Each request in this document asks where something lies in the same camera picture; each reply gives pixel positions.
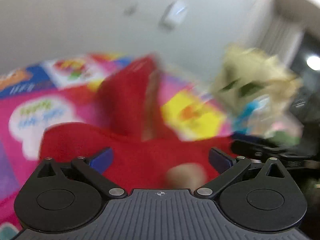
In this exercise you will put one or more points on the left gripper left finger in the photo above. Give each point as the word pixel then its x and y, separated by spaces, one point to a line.
pixel 91 169

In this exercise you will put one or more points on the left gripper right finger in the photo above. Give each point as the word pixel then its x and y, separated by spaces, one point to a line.
pixel 231 170

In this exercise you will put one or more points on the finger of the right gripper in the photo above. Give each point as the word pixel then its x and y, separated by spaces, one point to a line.
pixel 255 148

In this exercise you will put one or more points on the red fleece hooded jacket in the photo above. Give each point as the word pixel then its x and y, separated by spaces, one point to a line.
pixel 131 124

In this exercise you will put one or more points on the blue toy box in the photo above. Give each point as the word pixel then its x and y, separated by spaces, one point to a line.
pixel 255 118

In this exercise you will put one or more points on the cream tote bag green bird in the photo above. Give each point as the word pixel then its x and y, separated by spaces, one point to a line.
pixel 248 73

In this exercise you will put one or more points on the colourful cartoon play mat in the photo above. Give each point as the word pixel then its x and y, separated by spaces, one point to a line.
pixel 26 116

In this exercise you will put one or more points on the beige curtain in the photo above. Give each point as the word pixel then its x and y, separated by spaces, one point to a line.
pixel 281 36

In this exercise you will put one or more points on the white wall box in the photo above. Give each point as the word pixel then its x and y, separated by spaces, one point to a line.
pixel 174 15

